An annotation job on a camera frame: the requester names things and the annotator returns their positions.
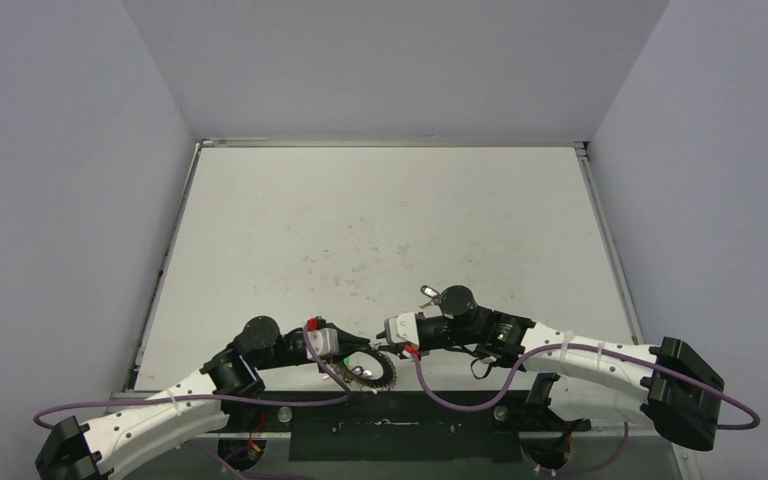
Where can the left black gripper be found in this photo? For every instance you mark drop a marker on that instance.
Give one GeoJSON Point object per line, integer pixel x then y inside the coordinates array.
{"type": "Point", "coordinates": [346, 340]}

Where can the metal disc with keyrings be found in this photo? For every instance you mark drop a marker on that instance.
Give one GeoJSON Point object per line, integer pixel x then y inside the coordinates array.
{"type": "Point", "coordinates": [371, 370]}

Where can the key with black head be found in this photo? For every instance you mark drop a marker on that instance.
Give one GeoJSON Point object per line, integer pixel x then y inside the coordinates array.
{"type": "Point", "coordinates": [433, 296]}

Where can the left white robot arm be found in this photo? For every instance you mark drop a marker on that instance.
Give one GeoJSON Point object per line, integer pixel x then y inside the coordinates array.
{"type": "Point", "coordinates": [114, 445]}

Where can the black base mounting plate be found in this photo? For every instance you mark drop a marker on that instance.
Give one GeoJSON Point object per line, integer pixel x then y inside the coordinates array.
{"type": "Point", "coordinates": [405, 426]}

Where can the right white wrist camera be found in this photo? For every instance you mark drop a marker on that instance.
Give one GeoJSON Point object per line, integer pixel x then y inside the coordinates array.
{"type": "Point", "coordinates": [401, 334]}

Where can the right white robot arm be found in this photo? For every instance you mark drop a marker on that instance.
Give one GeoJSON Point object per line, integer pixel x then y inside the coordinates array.
{"type": "Point", "coordinates": [668, 386]}

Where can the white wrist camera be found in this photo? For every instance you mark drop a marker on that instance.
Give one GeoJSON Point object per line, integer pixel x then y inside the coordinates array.
{"type": "Point", "coordinates": [401, 334]}
{"type": "Point", "coordinates": [322, 338]}

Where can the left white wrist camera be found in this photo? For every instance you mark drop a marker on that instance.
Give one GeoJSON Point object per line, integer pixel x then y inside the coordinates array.
{"type": "Point", "coordinates": [322, 338]}

